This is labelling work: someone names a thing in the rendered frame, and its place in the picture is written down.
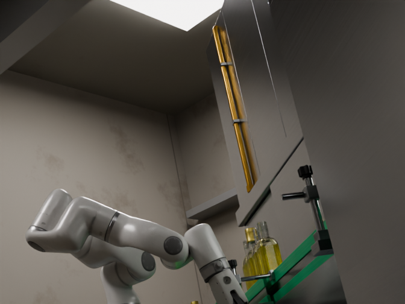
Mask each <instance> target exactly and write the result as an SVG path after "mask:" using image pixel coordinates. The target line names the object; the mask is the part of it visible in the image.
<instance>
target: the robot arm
mask: <svg viewBox="0 0 405 304"><path fill-rule="evenodd" d="M25 239H26V241H27V243H28V244H29V245H30V246H31V247H32V248H33V249H35V250H38V251H40V252H48V253H70V254H71V255H73V256H74V257H75V258H77V259H78V260H79V261H81V262H82V263H83V264H84V265H86V266H88V267H89V268H99V267H102V268H101V272H100V277H101V282H102V285H103V287H104V291H105V295H106V299H107V304H141V302H140V299H139V296H138V295H137V293H136V292H135V290H134V289H133V285H135V284H137V283H140V282H143V281H145V280H147V279H149V278H150V277H152V276H153V275H154V273H155V271H156V267H157V266H156V261H155V259H154V257H153V255H155V256H158V257H159V258H160V260H161V262H162V264H163V265H164V266H165V267H166V268H168V269H171V270H176V269H179V268H181V267H183V266H185V265H186V264H188V263H189V262H191V261H192V260H194V261H195V263H196V265H197V267H198V269H199V272H200V273H201V275H202V278H203V279H204V282H205V283H209V285H210V288H211V291H212V293H213V295H214V297H215V300H216V303H217V304H248V299H247V297H246V295H245V293H244V292H243V290H242V288H241V286H240V285H239V283H238V281H237V279H236V278H235V276H234V274H233V273H232V272H231V271H232V269H231V267H230V265H229V263H228V261H227V258H226V257H225V255H224V252H223V251H222V249H221V246H220V245H219V243H218V240H217V239H216V237H215V234H214V233H213V231H212V228H211V227H210V226H209V225H208V224H206V223H203V224H199V225H196V226H194V227H192V228H191V229H189V230H188V231H187V232H186V233H185V234H184V237H183V236H182V235H180V234H179V233H177V232H175V231H173V230H171V229H168V228H166V227H163V226H161V225H159V224H156V223H153V222H150V221H147V220H143V219H140V218H136V217H132V216H129V215H127V214H124V213H122V212H119V211H117V210H115V209H112V208H110V207H108V206H105V205H103V204H101V203H98V202H96V201H94V200H91V199H89V198H86V197H77V198H75V199H72V197H71V196H70V194H68V193H67V192H66V191H65V190H63V189H55V190H53V191H52V192H51V193H50V194H49V195H48V197H47V198H46V200H45V202H44V203H43V205H42V207H41V208H40V210H39V212H38V213H37V215H36V217H35V219H34V220H33V222H32V223H31V225H30V227H29V228H28V230H27V232H26V234H25Z"/></svg>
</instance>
